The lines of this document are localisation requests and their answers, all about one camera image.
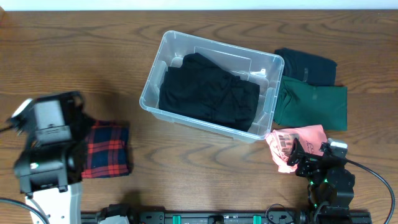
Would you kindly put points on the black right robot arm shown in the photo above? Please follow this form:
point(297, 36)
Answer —
point(330, 185)

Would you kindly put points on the clear plastic storage bin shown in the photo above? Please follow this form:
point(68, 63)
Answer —
point(258, 67)

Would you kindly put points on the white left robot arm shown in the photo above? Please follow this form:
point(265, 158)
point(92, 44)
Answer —
point(50, 166)

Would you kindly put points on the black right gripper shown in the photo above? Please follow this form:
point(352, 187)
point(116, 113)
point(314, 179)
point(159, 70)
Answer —
point(309, 161)

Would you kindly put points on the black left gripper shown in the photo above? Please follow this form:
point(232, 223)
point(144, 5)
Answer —
point(80, 123)

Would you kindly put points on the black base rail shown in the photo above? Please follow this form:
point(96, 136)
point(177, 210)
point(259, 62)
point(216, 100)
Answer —
point(122, 213)

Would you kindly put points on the pink printed folded garment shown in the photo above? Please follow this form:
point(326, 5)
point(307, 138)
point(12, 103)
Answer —
point(281, 144)

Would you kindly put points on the dark green folded garment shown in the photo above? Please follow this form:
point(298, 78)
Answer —
point(301, 104)

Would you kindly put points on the black garment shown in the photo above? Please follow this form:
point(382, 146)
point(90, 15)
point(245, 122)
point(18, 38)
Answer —
point(200, 89)

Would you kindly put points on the red navy plaid shirt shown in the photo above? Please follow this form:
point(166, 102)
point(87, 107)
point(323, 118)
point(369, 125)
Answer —
point(107, 150)

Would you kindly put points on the dark navy folded garment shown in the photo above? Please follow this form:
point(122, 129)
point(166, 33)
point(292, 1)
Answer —
point(309, 68)

